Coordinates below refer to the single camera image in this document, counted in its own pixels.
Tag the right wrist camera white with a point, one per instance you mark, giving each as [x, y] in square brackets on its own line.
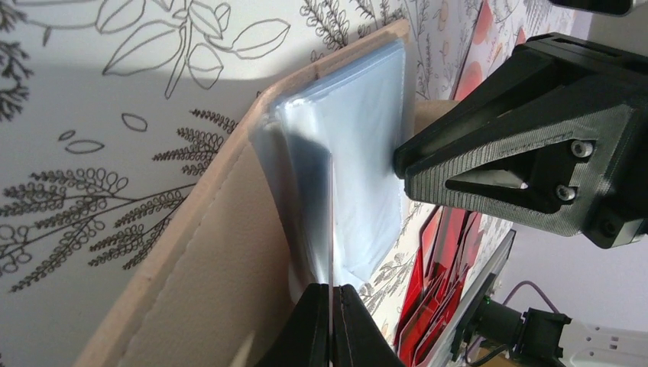
[616, 8]

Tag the beige card holder wallet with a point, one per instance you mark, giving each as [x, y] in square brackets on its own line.
[214, 291]

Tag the clear card red dot left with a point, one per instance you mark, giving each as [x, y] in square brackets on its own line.
[480, 53]

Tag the red card pile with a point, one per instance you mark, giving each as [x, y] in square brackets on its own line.
[450, 239]
[413, 294]

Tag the floral patterned table mat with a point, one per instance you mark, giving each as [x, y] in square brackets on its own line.
[112, 110]

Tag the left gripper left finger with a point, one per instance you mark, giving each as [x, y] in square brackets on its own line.
[303, 341]

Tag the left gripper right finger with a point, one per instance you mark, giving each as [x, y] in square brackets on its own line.
[356, 339]

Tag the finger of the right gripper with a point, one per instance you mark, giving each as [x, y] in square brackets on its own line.
[493, 133]

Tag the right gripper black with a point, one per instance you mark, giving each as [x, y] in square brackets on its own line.
[575, 165]

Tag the red card centre pile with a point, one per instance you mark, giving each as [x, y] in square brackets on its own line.
[450, 239]

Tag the red card left pile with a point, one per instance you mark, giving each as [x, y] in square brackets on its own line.
[413, 294]

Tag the aluminium rail frame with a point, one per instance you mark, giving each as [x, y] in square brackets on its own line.
[449, 346]

